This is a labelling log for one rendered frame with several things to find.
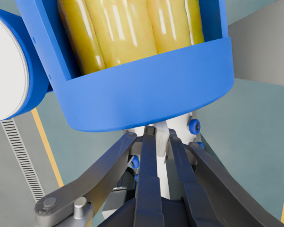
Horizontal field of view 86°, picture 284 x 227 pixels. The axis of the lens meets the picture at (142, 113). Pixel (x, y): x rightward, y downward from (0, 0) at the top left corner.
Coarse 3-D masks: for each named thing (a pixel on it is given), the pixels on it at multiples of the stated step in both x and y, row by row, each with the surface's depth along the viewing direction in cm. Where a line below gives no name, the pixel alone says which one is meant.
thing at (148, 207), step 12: (144, 132) 15; (144, 144) 13; (144, 156) 11; (156, 156) 12; (144, 168) 10; (156, 168) 10; (144, 180) 8; (156, 180) 9; (144, 192) 8; (156, 192) 8; (144, 204) 7; (156, 204) 7; (144, 216) 6; (156, 216) 6
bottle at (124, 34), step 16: (96, 0) 16; (112, 0) 15; (128, 0) 16; (144, 0) 17; (96, 16) 17; (112, 16) 16; (128, 16) 16; (144, 16) 17; (96, 32) 18; (112, 32) 16; (128, 32) 16; (144, 32) 17; (112, 48) 17; (128, 48) 17; (144, 48) 17; (112, 64) 18
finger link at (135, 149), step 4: (144, 128) 18; (140, 136) 16; (140, 140) 15; (136, 144) 14; (140, 144) 15; (132, 148) 14; (136, 148) 15; (140, 148) 15; (132, 152) 15; (136, 152) 15; (140, 152) 15
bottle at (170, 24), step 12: (156, 0) 19; (168, 0) 19; (180, 0) 20; (156, 12) 20; (168, 12) 19; (180, 12) 20; (156, 24) 20; (168, 24) 20; (180, 24) 20; (156, 36) 21; (168, 36) 20; (180, 36) 20; (168, 48) 21
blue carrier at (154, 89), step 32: (32, 0) 14; (224, 0) 21; (32, 32) 17; (64, 32) 30; (224, 32) 22; (64, 64) 16; (128, 64) 13; (160, 64) 14; (192, 64) 14; (224, 64) 17; (64, 96) 18; (96, 96) 15; (128, 96) 14; (160, 96) 14; (192, 96) 15; (96, 128) 17; (128, 128) 16
